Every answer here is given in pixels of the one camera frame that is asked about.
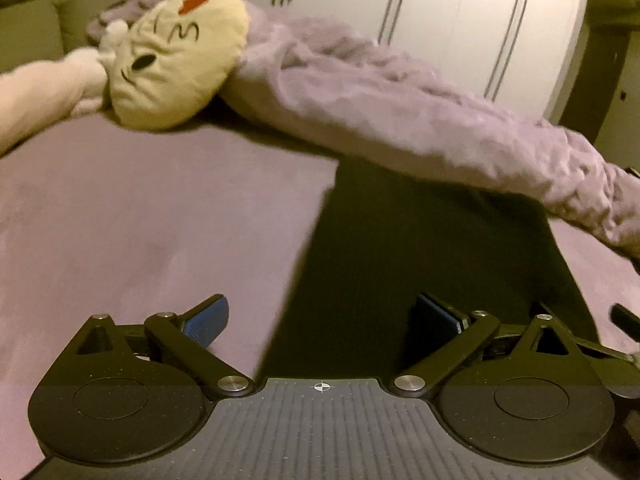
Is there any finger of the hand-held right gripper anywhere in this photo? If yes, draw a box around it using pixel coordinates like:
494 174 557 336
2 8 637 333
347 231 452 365
575 339 640 367
611 304 640 332

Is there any pale pink plush toy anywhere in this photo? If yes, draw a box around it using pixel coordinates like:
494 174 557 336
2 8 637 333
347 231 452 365
0 20 132 157

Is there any cream plush face cushion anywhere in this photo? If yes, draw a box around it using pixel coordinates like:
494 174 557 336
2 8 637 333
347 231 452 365
107 0 251 132

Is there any lilac bed sheet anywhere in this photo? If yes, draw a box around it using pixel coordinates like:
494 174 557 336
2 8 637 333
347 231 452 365
0 110 640 466

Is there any black knit sweater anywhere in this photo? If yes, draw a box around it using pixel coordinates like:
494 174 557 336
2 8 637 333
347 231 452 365
254 157 603 388

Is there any rumpled lilac duvet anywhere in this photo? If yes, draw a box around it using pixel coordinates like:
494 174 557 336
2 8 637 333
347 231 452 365
86 0 640 261

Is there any dark door frame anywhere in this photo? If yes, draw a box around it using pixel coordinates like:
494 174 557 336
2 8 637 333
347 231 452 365
592 27 632 153

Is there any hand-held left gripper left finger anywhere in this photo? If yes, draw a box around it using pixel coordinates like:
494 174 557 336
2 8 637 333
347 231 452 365
75 294 257 401

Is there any white wardrobe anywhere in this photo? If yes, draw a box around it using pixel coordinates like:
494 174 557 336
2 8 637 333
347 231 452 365
230 0 594 127

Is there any green sofa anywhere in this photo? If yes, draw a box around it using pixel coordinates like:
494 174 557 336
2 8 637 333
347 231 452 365
0 0 207 77

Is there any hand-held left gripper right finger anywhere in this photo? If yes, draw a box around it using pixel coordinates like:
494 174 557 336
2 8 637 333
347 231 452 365
392 292 587 401

